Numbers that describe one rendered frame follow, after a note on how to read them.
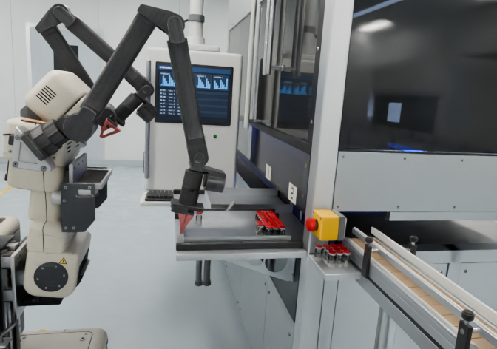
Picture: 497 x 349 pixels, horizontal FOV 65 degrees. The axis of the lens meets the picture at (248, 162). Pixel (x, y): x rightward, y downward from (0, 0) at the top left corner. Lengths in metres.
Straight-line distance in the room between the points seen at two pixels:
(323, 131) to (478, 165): 0.55
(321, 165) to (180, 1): 5.78
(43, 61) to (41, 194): 5.54
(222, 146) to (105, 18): 4.90
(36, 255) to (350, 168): 1.03
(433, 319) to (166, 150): 1.55
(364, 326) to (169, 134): 1.30
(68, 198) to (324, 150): 0.80
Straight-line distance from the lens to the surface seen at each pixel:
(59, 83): 1.32
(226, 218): 1.47
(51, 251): 1.43
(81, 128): 1.15
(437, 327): 0.93
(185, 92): 1.15
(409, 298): 0.99
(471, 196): 1.47
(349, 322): 1.42
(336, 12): 1.17
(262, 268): 1.34
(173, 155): 2.11
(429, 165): 1.35
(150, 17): 1.14
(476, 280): 1.62
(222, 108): 2.08
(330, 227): 1.13
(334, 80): 1.15
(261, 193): 1.83
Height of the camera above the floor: 1.36
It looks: 10 degrees down
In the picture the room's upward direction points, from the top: 4 degrees clockwise
